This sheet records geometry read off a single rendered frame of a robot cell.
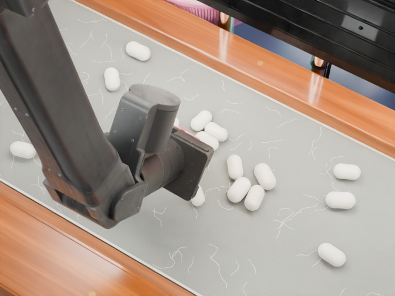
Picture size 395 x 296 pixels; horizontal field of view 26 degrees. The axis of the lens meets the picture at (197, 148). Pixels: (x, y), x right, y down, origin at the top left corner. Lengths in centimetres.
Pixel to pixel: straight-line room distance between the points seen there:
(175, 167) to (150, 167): 6
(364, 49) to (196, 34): 44
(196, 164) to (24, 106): 35
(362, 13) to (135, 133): 26
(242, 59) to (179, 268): 31
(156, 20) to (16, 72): 60
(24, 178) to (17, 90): 47
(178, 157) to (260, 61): 26
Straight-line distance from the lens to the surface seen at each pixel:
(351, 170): 112
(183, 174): 101
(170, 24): 123
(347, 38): 83
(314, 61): 118
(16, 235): 107
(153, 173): 93
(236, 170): 110
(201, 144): 101
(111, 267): 104
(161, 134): 90
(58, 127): 72
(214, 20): 131
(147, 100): 88
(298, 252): 108
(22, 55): 64
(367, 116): 116
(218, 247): 107
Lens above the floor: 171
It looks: 59 degrees down
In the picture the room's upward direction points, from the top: straight up
